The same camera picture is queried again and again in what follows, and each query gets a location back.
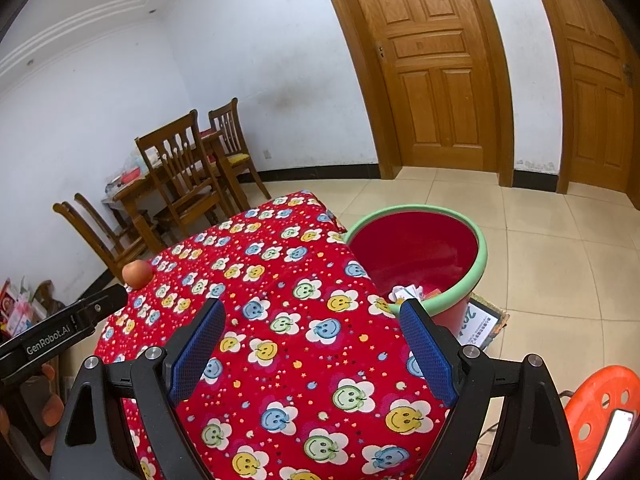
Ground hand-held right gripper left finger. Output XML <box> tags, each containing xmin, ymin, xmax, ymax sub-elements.
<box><xmin>50</xmin><ymin>297</ymin><xmax>227</xmax><ymax>480</ymax></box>

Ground red smiley flower blanket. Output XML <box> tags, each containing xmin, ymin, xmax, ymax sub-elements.
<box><xmin>95</xmin><ymin>190</ymin><xmax>476</xmax><ymax>480</ymax></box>

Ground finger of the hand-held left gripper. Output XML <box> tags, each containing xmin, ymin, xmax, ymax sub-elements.
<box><xmin>71</xmin><ymin>284</ymin><xmax>128</xmax><ymax>332</ymax></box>

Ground orange plastic stool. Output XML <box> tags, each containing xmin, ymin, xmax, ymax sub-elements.
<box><xmin>564</xmin><ymin>366</ymin><xmax>640</xmax><ymax>480</ymax></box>

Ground colourful cartons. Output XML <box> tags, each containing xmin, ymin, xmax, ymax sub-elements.
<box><xmin>0</xmin><ymin>277</ymin><xmax>38</xmax><ymax>336</ymax></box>

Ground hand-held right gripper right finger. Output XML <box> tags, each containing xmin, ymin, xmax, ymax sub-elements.
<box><xmin>398</xmin><ymin>298</ymin><xmax>581</xmax><ymax>480</ymax></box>

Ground smartphone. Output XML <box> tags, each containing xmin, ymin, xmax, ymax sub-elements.
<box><xmin>585</xmin><ymin>407</ymin><xmax>637</xmax><ymax>480</ymax></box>

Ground round orange-red fruit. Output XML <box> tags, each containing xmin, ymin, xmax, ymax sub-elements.
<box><xmin>122</xmin><ymin>261</ymin><xmax>152</xmax><ymax>291</ymax></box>

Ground red basin with green rim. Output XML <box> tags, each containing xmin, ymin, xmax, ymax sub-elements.
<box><xmin>345</xmin><ymin>203</ymin><xmax>488</xmax><ymax>333</ymax></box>

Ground wooden chair with cushion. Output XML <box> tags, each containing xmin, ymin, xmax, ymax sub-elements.
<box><xmin>207</xmin><ymin>98</ymin><xmax>272</xmax><ymax>211</ymax></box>

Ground wooden dining table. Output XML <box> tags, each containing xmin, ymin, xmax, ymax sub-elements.
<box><xmin>107</xmin><ymin>130</ymin><xmax>236</xmax><ymax>256</ymax></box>

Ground person's left hand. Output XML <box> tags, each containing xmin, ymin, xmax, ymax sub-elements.
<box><xmin>0</xmin><ymin>362</ymin><xmax>63</xmax><ymax>456</ymax></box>

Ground wooden panel door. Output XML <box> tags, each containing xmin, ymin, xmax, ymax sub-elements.
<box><xmin>315</xmin><ymin>0</ymin><xmax>516</xmax><ymax>188</ymax></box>
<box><xmin>525</xmin><ymin>0</ymin><xmax>640</xmax><ymax>196</ymax></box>

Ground printed booklet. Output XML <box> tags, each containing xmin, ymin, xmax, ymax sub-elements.
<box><xmin>452</xmin><ymin>295</ymin><xmax>510</xmax><ymax>351</ymax></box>

